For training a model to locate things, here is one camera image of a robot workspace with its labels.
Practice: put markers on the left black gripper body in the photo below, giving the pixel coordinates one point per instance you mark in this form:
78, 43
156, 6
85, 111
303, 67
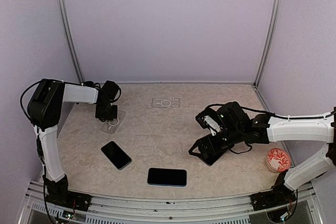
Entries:
107, 110

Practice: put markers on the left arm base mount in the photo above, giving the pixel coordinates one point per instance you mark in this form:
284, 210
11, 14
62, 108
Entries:
76, 201

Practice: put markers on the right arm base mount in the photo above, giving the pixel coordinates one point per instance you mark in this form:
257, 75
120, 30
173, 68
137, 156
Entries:
277, 196

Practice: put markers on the left aluminium frame post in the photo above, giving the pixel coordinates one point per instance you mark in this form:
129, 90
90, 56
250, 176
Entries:
69, 40

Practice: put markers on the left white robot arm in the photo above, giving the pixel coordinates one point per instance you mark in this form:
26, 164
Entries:
44, 111

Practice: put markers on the right aluminium frame post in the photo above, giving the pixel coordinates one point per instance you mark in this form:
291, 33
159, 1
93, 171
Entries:
267, 46

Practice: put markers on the purple-edged smartphone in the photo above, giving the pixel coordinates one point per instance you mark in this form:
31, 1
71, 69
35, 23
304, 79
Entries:
211, 159

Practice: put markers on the black phone case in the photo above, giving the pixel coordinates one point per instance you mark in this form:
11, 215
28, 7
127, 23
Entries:
202, 120

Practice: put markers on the clear camera-cutout phone case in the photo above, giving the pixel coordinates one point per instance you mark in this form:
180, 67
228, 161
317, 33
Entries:
165, 103

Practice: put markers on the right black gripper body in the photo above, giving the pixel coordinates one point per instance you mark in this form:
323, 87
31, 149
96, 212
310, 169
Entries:
234, 135

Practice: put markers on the blue smartphone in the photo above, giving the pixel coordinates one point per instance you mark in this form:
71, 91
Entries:
167, 177

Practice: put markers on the red white patterned bowl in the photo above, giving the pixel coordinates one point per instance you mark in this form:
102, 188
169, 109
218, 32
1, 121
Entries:
278, 160

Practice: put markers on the teal-edged smartphone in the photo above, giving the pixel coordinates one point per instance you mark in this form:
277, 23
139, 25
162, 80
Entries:
116, 155

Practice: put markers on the clear magsafe phone case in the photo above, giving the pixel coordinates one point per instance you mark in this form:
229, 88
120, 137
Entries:
110, 127

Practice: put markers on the front aluminium rail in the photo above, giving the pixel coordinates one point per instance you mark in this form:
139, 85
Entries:
115, 209

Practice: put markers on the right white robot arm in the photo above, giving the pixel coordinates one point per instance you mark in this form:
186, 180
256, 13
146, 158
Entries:
267, 127

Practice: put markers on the aluminium frame post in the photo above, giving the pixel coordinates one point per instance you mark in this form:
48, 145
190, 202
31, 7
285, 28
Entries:
267, 46
69, 40

